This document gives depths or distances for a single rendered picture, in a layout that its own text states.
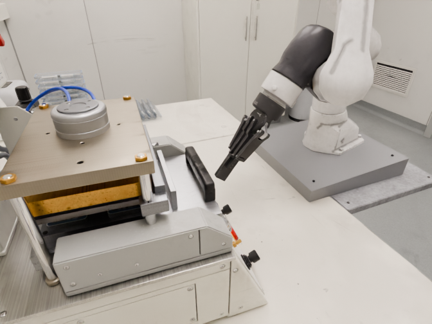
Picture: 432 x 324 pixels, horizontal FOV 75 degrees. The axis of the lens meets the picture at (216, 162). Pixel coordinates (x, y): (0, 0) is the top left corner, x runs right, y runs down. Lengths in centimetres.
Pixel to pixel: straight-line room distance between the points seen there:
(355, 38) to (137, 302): 59
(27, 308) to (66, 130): 25
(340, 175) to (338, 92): 42
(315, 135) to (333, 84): 48
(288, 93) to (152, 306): 50
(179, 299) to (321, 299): 31
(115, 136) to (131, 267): 19
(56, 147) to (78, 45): 247
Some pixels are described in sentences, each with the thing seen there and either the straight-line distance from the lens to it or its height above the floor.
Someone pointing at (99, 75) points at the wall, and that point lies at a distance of 295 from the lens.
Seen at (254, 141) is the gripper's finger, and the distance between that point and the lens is 66.
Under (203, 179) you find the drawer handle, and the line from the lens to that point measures 51.
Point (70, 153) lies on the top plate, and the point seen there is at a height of 111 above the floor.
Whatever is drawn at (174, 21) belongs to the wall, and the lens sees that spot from 298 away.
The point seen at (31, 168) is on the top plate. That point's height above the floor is 111.
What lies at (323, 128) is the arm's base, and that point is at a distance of 104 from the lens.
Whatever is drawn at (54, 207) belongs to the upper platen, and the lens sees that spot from 45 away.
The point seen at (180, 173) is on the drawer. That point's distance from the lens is 60.
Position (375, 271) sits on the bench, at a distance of 78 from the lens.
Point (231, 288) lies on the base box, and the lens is 55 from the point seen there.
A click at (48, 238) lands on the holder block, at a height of 99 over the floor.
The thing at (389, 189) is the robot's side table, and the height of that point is 75.
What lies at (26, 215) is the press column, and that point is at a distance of 42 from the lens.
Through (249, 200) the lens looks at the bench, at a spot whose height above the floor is 75.
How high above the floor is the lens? 130
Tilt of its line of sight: 31 degrees down
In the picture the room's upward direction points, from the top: straight up
